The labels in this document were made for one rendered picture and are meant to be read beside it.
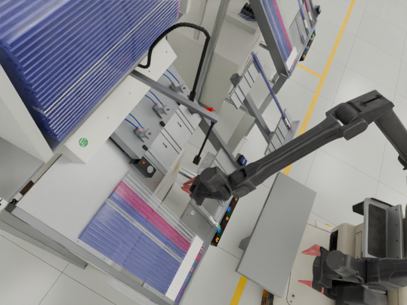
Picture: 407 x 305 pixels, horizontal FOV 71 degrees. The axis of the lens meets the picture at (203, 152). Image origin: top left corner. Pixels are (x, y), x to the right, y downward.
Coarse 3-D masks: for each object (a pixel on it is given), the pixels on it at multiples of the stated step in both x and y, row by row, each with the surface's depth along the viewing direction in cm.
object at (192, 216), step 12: (216, 156) 128; (228, 168) 135; (192, 204) 117; (204, 204) 122; (216, 204) 128; (180, 216) 113; (192, 216) 117; (204, 216) 122; (216, 216) 128; (192, 228) 117; (204, 228) 122; (204, 240) 122; (168, 300) 108
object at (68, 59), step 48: (0, 0) 39; (48, 0) 41; (96, 0) 47; (144, 0) 61; (0, 48) 38; (48, 48) 43; (96, 48) 54; (144, 48) 74; (48, 96) 49; (96, 96) 64
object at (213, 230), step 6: (228, 204) 131; (222, 210) 130; (222, 216) 128; (210, 222) 129; (216, 228) 125; (210, 234) 124; (210, 240) 122; (204, 252) 119; (198, 264) 117; (192, 276) 114; (186, 288) 112; (180, 300) 109
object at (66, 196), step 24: (192, 120) 116; (168, 144) 107; (48, 168) 76; (72, 168) 81; (96, 168) 86; (120, 168) 92; (48, 192) 76; (72, 192) 81; (96, 192) 86; (48, 216) 76; (72, 216) 81; (72, 240) 81
